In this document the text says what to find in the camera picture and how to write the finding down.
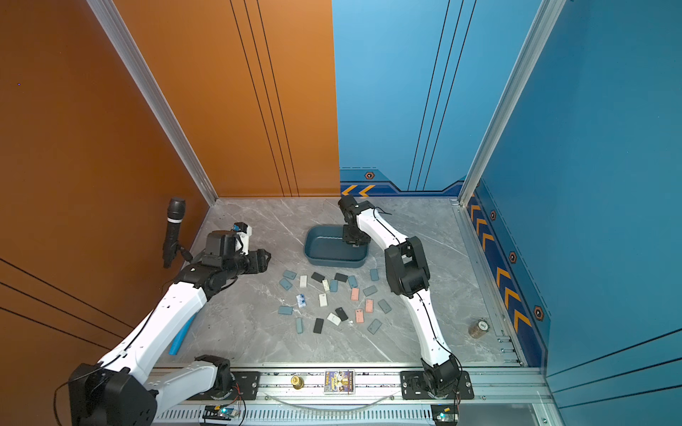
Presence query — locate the left green circuit board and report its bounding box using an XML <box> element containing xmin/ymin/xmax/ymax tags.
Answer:
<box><xmin>201</xmin><ymin>405</ymin><xmax>243</xmax><ymax>424</ymax></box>

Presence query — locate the colourful card on rail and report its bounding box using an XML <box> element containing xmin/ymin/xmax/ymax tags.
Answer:
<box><xmin>323</xmin><ymin>370</ymin><xmax>355</xmax><ymax>395</ymax></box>

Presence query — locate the grey eraser bottom right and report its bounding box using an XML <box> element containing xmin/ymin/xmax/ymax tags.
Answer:
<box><xmin>368</xmin><ymin>319</ymin><xmax>382</xmax><ymax>335</ymax></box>

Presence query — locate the white eraser low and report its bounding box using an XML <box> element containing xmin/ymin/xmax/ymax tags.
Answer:
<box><xmin>327</xmin><ymin>312</ymin><xmax>342</xmax><ymax>326</ymax></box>

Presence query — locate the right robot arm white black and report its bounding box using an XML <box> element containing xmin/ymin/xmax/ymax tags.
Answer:
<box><xmin>339</xmin><ymin>195</ymin><xmax>464</xmax><ymax>398</ymax></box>

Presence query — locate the green circuit board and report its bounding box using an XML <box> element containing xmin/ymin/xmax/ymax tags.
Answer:
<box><xmin>431</xmin><ymin>405</ymin><xmax>459</xmax><ymax>426</ymax></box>
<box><xmin>201</xmin><ymin>405</ymin><xmax>243</xmax><ymax>424</ymax></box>

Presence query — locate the right green circuit board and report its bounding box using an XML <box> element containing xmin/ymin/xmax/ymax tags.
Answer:
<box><xmin>431</xmin><ymin>405</ymin><xmax>459</xmax><ymax>426</ymax></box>

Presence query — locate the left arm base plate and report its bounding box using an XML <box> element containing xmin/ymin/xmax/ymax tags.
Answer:
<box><xmin>188</xmin><ymin>370</ymin><xmax>260</xmax><ymax>403</ymax></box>

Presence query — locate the teal plastic storage box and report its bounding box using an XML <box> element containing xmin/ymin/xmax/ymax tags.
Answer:
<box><xmin>304</xmin><ymin>225</ymin><xmax>369</xmax><ymax>268</ymax></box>

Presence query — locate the black eraser centre low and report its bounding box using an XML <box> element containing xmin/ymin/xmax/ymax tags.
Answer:
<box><xmin>335</xmin><ymin>307</ymin><xmax>348</xmax><ymax>321</ymax></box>

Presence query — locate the grey green eraser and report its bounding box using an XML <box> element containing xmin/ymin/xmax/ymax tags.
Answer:
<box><xmin>363</xmin><ymin>286</ymin><xmax>378</xmax><ymax>296</ymax></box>

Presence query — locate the grey eraser lower right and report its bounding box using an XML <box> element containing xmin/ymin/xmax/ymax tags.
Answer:
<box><xmin>378</xmin><ymin>299</ymin><xmax>392</xmax><ymax>313</ymax></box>

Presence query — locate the aluminium front rail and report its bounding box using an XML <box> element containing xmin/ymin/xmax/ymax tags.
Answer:
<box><xmin>105</xmin><ymin>366</ymin><xmax>555</xmax><ymax>406</ymax></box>

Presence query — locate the teal eraser lower left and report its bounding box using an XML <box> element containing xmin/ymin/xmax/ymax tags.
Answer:
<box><xmin>278</xmin><ymin>305</ymin><xmax>293</xmax><ymax>315</ymax></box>

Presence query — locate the black microphone on stand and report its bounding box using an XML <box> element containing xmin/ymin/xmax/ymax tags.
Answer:
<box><xmin>163</xmin><ymin>197</ymin><xmax>193</xmax><ymax>269</ymax></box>

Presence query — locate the black eraser bottom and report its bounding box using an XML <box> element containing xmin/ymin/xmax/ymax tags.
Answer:
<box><xmin>314</xmin><ymin>318</ymin><xmax>324</xmax><ymax>334</ymax></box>

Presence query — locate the brass knob on rail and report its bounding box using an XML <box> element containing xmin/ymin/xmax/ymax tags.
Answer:
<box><xmin>291</xmin><ymin>376</ymin><xmax>305</xmax><ymax>390</ymax></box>

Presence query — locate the brown tape roll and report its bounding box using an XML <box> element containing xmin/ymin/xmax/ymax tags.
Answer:
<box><xmin>468</xmin><ymin>319</ymin><xmax>490</xmax><ymax>339</ymax></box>

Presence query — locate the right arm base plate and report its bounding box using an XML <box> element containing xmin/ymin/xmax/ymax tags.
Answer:
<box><xmin>400</xmin><ymin>370</ymin><xmax>475</xmax><ymax>401</ymax></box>

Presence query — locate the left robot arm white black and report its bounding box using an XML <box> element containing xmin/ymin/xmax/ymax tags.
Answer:
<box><xmin>67</xmin><ymin>222</ymin><xmax>271</xmax><ymax>425</ymax></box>

